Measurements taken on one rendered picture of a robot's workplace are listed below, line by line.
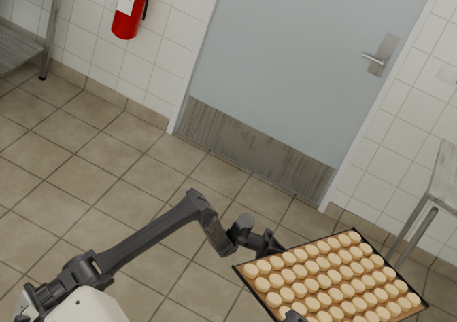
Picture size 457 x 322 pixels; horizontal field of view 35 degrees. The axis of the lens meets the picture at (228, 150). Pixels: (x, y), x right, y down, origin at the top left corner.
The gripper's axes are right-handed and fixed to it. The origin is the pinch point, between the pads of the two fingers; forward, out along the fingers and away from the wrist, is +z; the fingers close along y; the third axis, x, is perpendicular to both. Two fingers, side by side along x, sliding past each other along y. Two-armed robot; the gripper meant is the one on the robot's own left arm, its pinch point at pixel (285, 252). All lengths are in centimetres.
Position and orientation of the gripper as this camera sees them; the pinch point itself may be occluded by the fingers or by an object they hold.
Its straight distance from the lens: 248.4
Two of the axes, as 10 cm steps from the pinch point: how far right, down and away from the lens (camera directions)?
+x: -1.4, 5.6, -8.2
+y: -3.1, 7.6, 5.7
